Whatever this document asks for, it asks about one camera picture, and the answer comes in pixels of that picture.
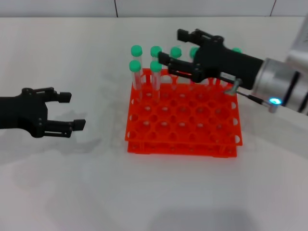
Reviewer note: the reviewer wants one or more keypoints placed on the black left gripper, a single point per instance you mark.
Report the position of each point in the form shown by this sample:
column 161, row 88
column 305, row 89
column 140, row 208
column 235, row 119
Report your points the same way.
column 24, row 113

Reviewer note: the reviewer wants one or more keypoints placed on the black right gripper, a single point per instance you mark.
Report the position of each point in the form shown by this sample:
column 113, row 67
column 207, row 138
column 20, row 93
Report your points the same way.
column 223, row 62

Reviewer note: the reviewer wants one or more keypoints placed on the clear test tube green cap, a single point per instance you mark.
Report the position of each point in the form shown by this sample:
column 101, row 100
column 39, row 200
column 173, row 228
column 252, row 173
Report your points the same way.
column 136, row 50
column 134, row 65
column 155, row 51
column 156, row 66
column 237, row 50
column 193, row 51
column 175, row 52

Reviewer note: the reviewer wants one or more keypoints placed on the orange test tube rack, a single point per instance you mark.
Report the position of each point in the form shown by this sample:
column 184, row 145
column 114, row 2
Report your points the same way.
column 183, row 115

